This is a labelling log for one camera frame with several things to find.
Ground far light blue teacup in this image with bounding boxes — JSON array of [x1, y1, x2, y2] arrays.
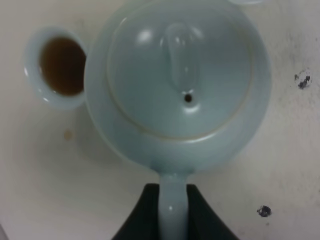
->
[[228, 0, 265, 5]]

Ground light blue teacup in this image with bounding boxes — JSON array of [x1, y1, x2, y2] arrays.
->
[[228, 0, 265, 5], [23, 26, 88, 110]]

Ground light blue porcelain teapot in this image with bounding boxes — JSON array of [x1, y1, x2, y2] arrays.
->
[[84, 0, 271, 240]]

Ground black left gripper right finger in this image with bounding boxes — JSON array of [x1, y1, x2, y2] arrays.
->
[[186, 184, 239, 240]]

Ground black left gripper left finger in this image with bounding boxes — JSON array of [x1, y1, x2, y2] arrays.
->
[[113, 183, 160, 240]]

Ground near light blue teacup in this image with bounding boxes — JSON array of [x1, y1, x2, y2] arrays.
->
[[23, 26, 88, 110]]

